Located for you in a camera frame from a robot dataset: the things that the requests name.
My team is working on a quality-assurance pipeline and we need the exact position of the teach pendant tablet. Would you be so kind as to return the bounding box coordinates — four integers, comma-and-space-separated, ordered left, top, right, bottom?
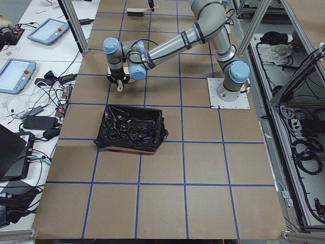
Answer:
1, 58, 37, 95
27, 18, 70, 45

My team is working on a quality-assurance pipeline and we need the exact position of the black power adapter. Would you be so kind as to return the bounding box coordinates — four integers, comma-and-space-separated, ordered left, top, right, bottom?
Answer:
23, 116, 58, 130

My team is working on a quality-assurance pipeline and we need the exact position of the white crumpled cloth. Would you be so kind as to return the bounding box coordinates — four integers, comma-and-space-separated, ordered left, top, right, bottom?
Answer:
261, 44, 293, 65

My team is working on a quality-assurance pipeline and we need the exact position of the bin with black bag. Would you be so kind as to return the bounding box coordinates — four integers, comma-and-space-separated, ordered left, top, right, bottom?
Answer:
94, 104, 169, 154

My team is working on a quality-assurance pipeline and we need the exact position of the aluminium frame post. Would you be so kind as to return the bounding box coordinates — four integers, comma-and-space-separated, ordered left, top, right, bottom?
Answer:
58, 0, 89, 54

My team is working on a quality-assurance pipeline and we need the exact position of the black laptop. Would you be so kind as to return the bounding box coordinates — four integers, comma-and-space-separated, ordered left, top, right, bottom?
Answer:
1, 125, 35, 182

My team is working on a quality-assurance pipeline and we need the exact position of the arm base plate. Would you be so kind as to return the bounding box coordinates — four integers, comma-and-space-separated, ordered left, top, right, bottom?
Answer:
207, 78, 250, 110

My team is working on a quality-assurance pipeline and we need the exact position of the beige plastic dustpan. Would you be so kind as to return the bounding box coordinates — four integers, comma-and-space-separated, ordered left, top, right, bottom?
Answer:
107, 67, 131, 93

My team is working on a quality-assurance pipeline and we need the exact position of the lower teach pendant tablet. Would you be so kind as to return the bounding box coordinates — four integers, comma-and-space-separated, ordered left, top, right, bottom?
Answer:
1, 58, 37, 95

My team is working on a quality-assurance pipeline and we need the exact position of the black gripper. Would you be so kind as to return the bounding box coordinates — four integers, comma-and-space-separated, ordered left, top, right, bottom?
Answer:
107, 0, 155, 87

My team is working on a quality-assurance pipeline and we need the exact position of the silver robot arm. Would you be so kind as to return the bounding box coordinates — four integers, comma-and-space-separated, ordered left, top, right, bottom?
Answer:
103, 1, 250, 93

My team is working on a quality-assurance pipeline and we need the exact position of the upper teach pendant tablet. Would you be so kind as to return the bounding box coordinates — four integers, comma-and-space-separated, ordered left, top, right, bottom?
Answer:
27, 18, 70, 45

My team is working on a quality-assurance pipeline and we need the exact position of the beige hand brush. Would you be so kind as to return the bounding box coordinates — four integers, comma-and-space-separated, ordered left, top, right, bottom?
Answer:
127, 5, 159, 17

